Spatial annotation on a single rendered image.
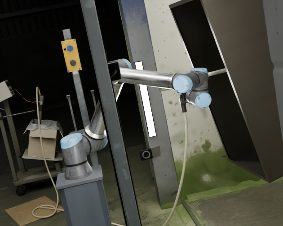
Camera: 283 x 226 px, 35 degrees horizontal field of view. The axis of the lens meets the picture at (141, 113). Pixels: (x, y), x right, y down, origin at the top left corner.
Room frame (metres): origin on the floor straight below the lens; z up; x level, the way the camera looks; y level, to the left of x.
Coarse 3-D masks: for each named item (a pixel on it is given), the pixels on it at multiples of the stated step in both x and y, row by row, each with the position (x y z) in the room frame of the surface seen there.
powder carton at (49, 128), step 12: (36, 120) 5.21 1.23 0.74; (48, 120) 5.23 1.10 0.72; (24, 132) 4.84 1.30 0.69; (36, 132) 4.81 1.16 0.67; (48, 132) 4.83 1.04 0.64; (60, 132) 4.89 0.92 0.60; (36, 144) 4.84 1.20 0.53; (48, 144) 4.86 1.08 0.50; (36, 156) 4.84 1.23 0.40; (48, 156) 4.86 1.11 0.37
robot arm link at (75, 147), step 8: (72, 136) 2.90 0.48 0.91; (80, 136) 2.88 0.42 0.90; (64, 144) 2.85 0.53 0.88; (72, 144) 2.83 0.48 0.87; (80, 144) 2.86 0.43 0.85; (88, 144) 2.92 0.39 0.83; (64, 152) 2.85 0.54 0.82; (72, 152) 2.83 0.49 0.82; (80, 152) 2.85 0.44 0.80; (88, 152) 2.92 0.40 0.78; (64, 160) 2.88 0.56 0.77; (72, 160) 2.83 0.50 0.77; (80, 160) 2.84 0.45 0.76
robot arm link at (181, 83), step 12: (120, 72) 2.56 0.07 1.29; (132, 72) 2.51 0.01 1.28; (144, 72) 2.46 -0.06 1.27; (156, 72) 2.42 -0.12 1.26; (192, 72) 2.36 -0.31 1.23; (144, 84) 2.46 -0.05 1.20; (156, 84) 2.40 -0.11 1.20; (168, 84) 2.34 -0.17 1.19; (180, 84) 2.28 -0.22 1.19; (192, 84) 2.28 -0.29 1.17
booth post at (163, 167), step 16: (128, 0) 3.62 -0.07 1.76; (128, 16) 3.61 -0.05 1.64; (144, 16) 3.63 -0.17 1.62; (128, 32) 3.61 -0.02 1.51; (144, 32) 3.63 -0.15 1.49; (128, 48) 3.73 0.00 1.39; (144, 48) 3.62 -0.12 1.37; (144, 64) 3.62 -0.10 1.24; (160, 96) 3.63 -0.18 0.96; (160, 112) 3.63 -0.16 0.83; (144, 128) 3.73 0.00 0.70; (160, 128) 3.62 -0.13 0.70; (160, 144) 3.62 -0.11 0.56; (160, 160) 3.62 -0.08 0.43; (160, 176) 3.62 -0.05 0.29; (176, 176) 3.63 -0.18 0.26; (160, 192) 3.61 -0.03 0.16; (176, 192) 3.63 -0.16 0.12
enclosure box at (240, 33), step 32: (192, 0) 3.14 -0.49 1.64; (224, 0) 2.54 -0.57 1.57; (256, 0) 2.58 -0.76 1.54; (192, 32) 3.13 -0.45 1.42; (224, 32) 2.54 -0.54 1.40; (256, 32) 2.58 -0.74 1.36; (192, 64) 3.10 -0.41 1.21; (224, 64) 2.55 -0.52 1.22; (256, 64) 2.57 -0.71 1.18; (224, 96) 3.16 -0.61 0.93; (256, 96) 2.56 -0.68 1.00; (224, 128) 3.15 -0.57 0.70; (256, 128) 2.56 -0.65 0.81; (256, 160) 2.96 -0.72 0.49
